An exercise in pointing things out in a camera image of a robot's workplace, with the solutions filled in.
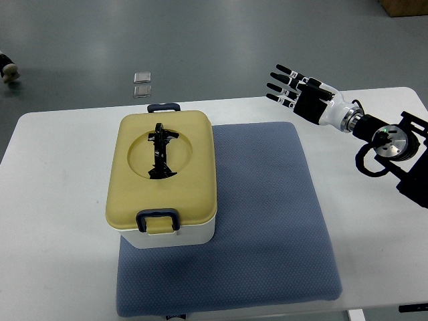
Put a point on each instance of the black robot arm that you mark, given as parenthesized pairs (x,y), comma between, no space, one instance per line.
(394,143)

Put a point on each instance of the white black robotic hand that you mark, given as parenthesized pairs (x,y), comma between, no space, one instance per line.
(312,99)

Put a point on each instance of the blue padded mat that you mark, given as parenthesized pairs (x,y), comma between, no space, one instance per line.
(271,244)

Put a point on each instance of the black table control panel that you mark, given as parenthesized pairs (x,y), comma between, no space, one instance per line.
(408,308)

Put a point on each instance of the white storage box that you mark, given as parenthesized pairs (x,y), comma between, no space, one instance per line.
(160,233)

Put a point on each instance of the brown cardboard box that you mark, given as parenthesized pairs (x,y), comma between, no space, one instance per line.
(404,8)

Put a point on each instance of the upper metal floor plate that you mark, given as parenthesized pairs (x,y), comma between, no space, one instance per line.
(142,77)

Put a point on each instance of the yellow box lid black handle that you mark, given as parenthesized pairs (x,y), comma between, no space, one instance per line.
(163,160)

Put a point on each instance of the black white shoe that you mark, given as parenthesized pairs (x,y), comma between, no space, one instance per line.
(9,70)

